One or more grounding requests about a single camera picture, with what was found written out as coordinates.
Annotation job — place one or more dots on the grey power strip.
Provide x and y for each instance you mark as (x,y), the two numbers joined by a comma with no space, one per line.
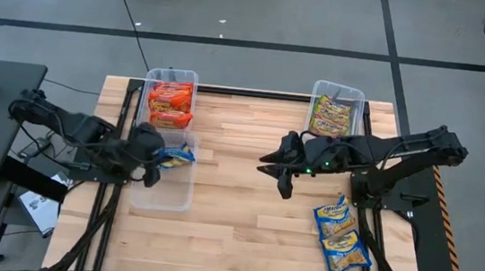
(33,148)

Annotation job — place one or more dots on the blue soy sauce ramen packet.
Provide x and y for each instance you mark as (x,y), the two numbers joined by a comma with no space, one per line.
(334,217)
(177,156)
(346,254)

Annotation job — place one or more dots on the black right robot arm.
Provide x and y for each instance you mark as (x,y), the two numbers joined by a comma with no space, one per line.
(403,148)

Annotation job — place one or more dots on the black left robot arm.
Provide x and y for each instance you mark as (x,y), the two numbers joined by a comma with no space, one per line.
(81,127)

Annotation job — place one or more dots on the clear plastic bin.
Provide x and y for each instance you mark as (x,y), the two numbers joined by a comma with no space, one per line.
(342,89)
(164,190)
(172,76)

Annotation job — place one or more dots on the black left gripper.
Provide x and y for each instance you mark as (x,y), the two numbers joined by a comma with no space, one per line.
(146,148)

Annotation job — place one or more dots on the black hazard striped panel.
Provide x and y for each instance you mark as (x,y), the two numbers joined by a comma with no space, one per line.
(439,242)

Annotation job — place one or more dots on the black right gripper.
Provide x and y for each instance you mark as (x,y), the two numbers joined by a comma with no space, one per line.
(303,155)

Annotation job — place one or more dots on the white printed box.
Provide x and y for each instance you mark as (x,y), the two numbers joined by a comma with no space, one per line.
(38,206)

